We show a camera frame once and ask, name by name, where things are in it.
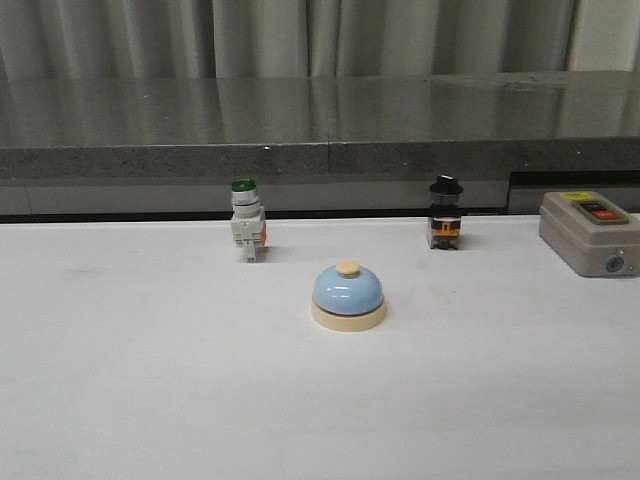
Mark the blue and cream call bell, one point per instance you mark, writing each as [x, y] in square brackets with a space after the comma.
[348, 297]

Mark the dark grey stone counter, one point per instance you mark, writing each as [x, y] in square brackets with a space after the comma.
[316, 146]

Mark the grey curtain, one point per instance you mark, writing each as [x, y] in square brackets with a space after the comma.
[229, 39]

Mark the green pushbutton switch white body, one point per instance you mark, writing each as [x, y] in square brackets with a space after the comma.
[248, 222]

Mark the black rotary selector switch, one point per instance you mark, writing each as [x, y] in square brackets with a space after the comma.
[444, 222]

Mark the grey push button switch box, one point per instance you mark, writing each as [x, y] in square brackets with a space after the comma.
[593, 235]

